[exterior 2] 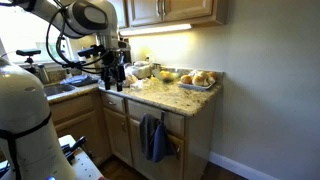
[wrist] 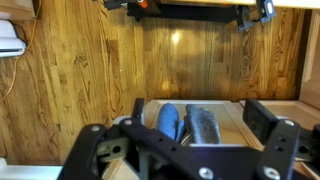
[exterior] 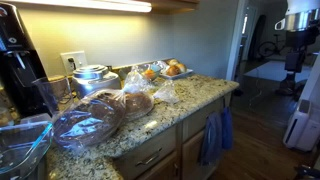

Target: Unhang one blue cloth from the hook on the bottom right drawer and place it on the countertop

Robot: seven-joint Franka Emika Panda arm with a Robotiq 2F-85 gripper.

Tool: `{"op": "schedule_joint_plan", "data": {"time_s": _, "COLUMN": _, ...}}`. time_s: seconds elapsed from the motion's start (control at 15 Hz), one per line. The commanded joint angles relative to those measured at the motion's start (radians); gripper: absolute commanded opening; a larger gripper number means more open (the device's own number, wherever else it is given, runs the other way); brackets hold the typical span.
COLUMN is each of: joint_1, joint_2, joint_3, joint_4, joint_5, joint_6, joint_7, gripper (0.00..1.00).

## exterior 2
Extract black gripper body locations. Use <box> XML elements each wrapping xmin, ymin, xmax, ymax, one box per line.
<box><xmin>99</xmin><ymin>49</ymin><xmax>127</xmax><ymax>83</ymax></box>

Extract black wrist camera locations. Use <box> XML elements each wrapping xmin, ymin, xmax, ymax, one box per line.
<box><xmin>77</xmin><ymin>44</ymin><xmax>106</xmax><ymax>60</ymax></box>

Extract window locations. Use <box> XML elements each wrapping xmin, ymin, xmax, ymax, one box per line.
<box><xmin>0</xmin><ymin>5</ymin><xmax>73</xmax><ymax>65</ymax></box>

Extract wooden sink cabinet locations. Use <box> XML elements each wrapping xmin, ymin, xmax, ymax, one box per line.
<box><xmin>49</xmin><ymin>92</ymin><xmax>113</xmax><ymax>165</ymax></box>

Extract dark blue dish cloth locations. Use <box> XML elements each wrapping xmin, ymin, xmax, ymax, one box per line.
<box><xmin>60</xmin><ymin>73</ymin><xmax>100</xmax><ymax>88</ymax></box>

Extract black tools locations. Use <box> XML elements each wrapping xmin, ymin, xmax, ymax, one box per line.
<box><xmin>61</xmin><ymin>135</ymin><xmax>95</xmax><ymax>165</ymax></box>

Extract silver white rice cooker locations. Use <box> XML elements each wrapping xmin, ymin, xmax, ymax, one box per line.
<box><xmin>127</xmin><ymin>60</ymin><xmax>153</xmax><ymax>80</ymax></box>

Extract wooden drawer with metal handle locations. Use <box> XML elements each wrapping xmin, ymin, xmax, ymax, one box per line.
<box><xmin>100</xmin><ymin>91</ymin><xmax>127</xmax><ymax>115</ymax></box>

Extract clear plastic bag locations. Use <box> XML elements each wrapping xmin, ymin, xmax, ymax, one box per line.
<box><xmin>129</xmin><ymin>77</ymin><xmax>155</xmax><ymax>92</ymax></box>

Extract bagged round brown bread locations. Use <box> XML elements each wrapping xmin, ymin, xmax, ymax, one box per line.
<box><xmin>122</xmin><ymin>73</ymin><xmax>139</xmax><ymax>89</ymax></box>

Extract narrow wooden cabinet door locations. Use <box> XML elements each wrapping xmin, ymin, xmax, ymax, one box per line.
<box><xmin>102</xmin><ymin>107</ymin><xmax>134</xmax><ymax>167</ymax></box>

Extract white robot table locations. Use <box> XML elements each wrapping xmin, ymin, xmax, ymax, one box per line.
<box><xmin>0</xmin><ymin>134</ymin><xmax>105</xmax><ymax>180</ymax></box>

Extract orange fruit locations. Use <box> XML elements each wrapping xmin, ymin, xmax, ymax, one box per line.
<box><xmin>159</xmin><ymin>70</ymin><xmax>172</xmax><ymax>80</ymax></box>

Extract silver metal bottle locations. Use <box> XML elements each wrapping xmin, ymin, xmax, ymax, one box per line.
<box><xmin>37</xmin><ymin>63</ymin><xmax>51</xmax><ymax>85</ymax></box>

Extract under-cabinet light strip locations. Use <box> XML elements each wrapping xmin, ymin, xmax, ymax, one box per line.
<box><xmin>119</xmin><ymin>23</ymin><xmax>193</xmax><ymax>37</ymax></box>

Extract wooden drawer with hook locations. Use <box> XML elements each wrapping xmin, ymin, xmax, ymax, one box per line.
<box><xmin>126</xmin><ymin>99</ymin><xmax>186</xmax><ymax>138</ymax></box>

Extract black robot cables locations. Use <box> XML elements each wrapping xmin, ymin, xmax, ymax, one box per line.
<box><xmin>45</xmin><ymin>5</ymin><xmax>112</xmax><ymax>75</ymax></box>

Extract black camera on tripod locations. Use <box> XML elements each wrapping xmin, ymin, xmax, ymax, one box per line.
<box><xmin>15</xmin><ymin>48</ymin><xmax>42</xmax><ymax>75</ymax></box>

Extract white baseboard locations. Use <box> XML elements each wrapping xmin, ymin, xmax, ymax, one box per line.
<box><xmin>208</xmin><ymin>151</ymin><xmax>282</xmax><ymax>180</ymax></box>

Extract glass fruit bowl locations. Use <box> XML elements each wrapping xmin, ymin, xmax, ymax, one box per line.
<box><xmin>152</xmin><ymin>68</ymin><xmax>181</xmax><ymax>84</ymax></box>

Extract wooden upper cabinet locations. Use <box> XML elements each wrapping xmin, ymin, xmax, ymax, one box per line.
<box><xmin>106</xmin><ymin>0</ymin><xmax>229</xmax><ymax>29</ymax></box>

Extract steel sink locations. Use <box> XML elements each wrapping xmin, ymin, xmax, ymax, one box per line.
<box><xmin>43</xmin><ymin>83</ymin><xmax>77</xmax><ymax>98</ymax></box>

